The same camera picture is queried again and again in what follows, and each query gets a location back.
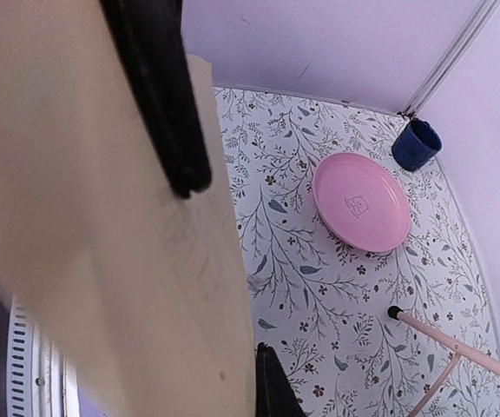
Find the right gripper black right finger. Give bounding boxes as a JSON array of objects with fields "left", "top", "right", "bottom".
[{"left": 255, "top": 342, "right": 306, "bottom": 417}]

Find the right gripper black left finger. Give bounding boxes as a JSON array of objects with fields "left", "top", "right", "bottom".
[{"left": 100, "top": 0, "right": 212, "bottom": 199}]

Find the yellow sheet music page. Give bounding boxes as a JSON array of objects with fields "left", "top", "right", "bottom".
[{"left": 0, "top": 1, "right": 255, "bottom": 416}]

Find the pink music stand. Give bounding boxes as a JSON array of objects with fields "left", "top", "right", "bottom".
[{"left": 387, "top": 306, "right": 500, "bottom": 416}]

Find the floral table mat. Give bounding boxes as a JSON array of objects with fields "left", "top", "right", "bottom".
[{"left": 214, "top": 88, "right": 498, "bottom": 416}]

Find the pink round plate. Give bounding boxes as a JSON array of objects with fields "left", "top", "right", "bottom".
[{"left": 312, "top": 152, "right": 411, "bottom": 253}]

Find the dark blue cup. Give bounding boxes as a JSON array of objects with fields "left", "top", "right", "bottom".
[{"left": 391, "top": 119, "right": 442, "bottom": 172}]

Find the aluminium front rail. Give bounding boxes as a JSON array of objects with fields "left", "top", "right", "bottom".
[{"left": 6, "top": 301, "right": 81, "bottom": 417}]

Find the left aluminium frame post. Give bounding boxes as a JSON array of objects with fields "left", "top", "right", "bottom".
[{"left": 398, "top": 0, "right": 500, "bottom": 118}]

